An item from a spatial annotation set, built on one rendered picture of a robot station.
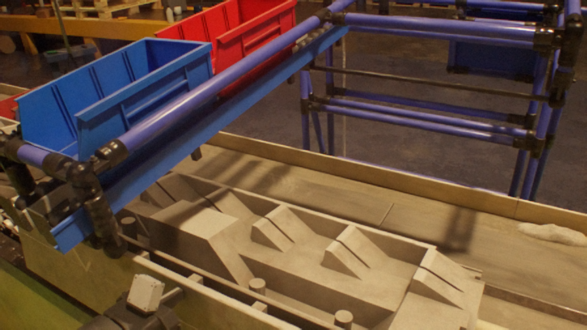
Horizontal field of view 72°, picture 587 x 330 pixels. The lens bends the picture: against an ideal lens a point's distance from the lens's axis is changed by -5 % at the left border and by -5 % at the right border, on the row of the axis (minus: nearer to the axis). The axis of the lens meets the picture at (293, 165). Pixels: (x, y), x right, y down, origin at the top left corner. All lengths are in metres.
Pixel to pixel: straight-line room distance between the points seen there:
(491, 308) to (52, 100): 0.98
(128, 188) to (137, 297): 0.16
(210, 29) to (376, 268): 0.64
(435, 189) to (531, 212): 0.28
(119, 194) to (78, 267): 0.36
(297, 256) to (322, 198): 0.50
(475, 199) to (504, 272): 0.27
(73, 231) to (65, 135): 0.21
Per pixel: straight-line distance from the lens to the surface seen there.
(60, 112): 0.79
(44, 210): 0.76
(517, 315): 1.09
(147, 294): 0.67
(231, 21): 1.08
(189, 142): 0.76
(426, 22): 0.99
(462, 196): 1.36
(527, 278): 1.18
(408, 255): 0.91
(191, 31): 0.98
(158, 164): 0.71
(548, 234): 1.32
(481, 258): 1.20
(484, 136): 1.40
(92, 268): 0.96
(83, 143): 0.63
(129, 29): 5.86
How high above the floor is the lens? 1.51
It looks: 30 degrees down
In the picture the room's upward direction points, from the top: 3 degrees counter-clockwise
